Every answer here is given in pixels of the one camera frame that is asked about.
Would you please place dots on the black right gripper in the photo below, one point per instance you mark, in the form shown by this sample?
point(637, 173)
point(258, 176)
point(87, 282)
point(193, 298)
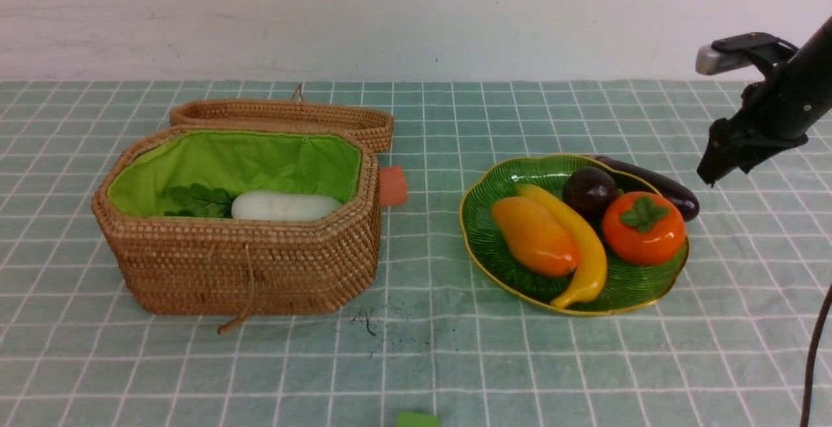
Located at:
point(752, 136)

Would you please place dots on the dark purple toy eggplant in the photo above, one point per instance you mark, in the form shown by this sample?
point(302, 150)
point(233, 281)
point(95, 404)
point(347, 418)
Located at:
point(683, 198)

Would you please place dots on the orange toy persimmon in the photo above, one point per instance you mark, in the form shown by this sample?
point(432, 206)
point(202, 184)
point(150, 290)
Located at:
point(643, 228)

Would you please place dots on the purple toy mangosteen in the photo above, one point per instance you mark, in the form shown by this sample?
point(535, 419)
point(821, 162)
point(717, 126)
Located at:
point(589, 191)

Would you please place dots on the yellow toy banana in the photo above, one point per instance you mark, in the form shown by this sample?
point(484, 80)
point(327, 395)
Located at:
point(589, 278)

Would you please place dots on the orange yellow toy mango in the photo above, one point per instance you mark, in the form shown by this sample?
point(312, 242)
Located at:
point(534, 237)

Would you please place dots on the white toy radish with leaves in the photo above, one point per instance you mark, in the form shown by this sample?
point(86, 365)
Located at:
point(265, 206)

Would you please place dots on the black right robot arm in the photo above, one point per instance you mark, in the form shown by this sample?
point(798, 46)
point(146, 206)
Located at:
point(807, 76)

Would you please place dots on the green leaf-shaped glass plate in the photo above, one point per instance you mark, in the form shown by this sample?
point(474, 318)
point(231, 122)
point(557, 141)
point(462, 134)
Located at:
point(628, 287)

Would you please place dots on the orange foam cube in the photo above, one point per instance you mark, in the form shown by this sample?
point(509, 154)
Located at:
point(393, 186)

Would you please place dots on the woven wicker basket lid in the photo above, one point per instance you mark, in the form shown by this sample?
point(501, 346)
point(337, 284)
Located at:
point(374, 128)

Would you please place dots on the green foam cube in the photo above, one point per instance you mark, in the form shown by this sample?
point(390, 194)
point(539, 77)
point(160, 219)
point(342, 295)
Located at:
point(416, 419)

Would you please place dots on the woven wicker basket green lining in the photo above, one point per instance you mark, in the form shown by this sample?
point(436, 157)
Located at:
point(189, 265)

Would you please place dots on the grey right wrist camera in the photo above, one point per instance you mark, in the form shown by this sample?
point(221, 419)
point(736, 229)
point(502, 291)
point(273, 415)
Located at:
point(757, 48)

